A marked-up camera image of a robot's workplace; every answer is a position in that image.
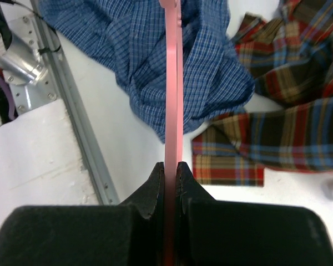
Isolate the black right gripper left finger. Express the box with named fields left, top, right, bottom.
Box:
left=0, top=163, right=164, bottom=265

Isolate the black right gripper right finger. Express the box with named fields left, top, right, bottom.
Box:
left=175, top=162, right=333, bottom=265

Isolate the blue checked shirt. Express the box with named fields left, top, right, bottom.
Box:
left=38, top=0, right=255, bottom=141

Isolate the pink plastic hanger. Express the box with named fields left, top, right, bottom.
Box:
left=159, top=0, right=184, bottom=265

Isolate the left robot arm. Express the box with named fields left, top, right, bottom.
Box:
left=0, top=7, right=158, bottom=265

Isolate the red plaid shirt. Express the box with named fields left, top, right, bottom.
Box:
left=192, top=1, right=333, bottom=186

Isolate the white foam front panel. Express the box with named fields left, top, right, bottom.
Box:
left=0, top=100, right=98, bottom=226

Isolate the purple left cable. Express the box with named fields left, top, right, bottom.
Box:
left=0, top=62, right=17, bottom=122

